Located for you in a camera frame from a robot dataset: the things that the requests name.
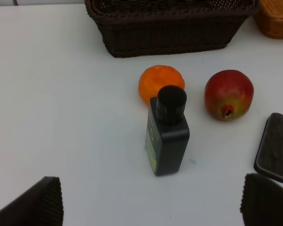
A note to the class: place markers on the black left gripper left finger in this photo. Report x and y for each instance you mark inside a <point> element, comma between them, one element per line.
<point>40,205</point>

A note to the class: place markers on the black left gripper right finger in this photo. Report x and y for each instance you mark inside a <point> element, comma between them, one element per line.
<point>262,201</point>

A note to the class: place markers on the black whiteboard eraser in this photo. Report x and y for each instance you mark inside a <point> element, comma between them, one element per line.
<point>269,157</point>

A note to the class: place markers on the black bottle with green label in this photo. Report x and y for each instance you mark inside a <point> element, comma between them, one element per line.
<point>167,132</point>

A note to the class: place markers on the orange tangerine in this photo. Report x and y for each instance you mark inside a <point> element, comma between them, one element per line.
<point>156,77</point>

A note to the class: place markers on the orange wicker basket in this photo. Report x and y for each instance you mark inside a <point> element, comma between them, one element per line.
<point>269,18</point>

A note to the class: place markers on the dark brown wicker basket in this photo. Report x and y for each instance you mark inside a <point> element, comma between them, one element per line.
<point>132,28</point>

